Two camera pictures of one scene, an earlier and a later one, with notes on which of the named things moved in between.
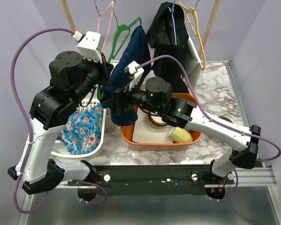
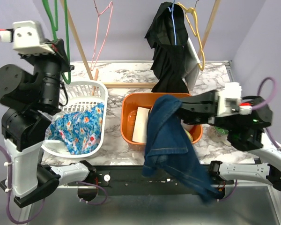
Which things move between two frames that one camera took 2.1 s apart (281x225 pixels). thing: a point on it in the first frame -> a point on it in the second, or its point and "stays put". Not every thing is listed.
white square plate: (144, 131) stays put
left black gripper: (105, 68) -> (59, 56)
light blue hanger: (171, 10) stays put
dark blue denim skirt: (135, 47) -> (168, 150)
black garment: (167, 34) stays put
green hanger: (128, 26) -> (55, 28)
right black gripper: (120, 95) -> (198, 108)
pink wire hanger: (111, 6) stays put
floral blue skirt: (81, 132) stays put
